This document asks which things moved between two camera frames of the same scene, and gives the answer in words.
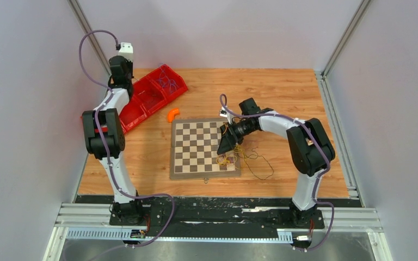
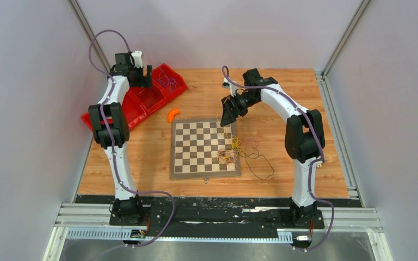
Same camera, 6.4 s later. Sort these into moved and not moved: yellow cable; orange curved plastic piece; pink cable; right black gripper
Moved: right black gripper
Not moved: yellow cable; pink cable; orange curved plastic piece
